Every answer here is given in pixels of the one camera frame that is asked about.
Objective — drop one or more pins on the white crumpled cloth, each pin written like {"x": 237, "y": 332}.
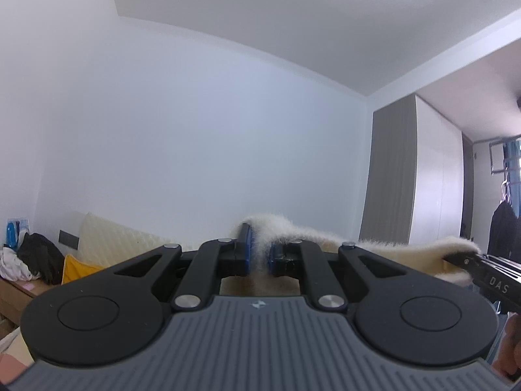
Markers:
{"x": 12, "y": 266}

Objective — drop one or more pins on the dark wall switch panel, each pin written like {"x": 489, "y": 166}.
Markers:
{"x": 68, "y": 239}

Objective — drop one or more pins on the grey and white wardrobe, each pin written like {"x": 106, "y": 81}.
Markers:
{"x": 411, "y": 179}

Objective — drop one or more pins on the black clothes pile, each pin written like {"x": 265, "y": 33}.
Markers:
{"x": 40, "y": 256}

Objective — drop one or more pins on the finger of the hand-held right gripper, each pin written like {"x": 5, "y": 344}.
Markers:
{"x": 462, "y": 261}

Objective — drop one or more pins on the blue curtain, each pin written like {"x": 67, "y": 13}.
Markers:
{"x": 513, "y": 171}

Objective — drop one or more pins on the cream quilted headboard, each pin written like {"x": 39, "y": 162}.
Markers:
{"x": 118, "y": 238}

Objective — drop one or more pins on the person's right hand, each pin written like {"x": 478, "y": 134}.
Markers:
{"x": 512, "y": 348}

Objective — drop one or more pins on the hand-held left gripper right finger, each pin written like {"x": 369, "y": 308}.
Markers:
{"x": 273, "y": 260}

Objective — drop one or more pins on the cream knitted sweater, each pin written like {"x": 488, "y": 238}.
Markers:
{"x": 407, "y": 248}

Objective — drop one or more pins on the hanging dark jacket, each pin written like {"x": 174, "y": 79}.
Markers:
{"x": 502, "y": 228}

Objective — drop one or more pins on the wooden nightstand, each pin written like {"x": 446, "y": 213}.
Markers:
{"x": 16, "y": 299}

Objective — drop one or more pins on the yellow crown pillow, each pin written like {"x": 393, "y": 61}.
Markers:
{"x": 79, "y": 271}

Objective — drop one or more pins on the metal clothes rack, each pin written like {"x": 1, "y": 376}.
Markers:
{"x": 497, "y": 159}

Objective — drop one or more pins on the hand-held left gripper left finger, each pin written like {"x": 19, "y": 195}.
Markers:
{"x": 246, "y": 250}

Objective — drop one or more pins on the patchwork bed quilt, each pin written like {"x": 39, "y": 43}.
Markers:
{"x": 12, "y": 358}

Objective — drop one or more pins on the blue bottle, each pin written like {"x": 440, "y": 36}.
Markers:
{"x": 12, "y": 234}

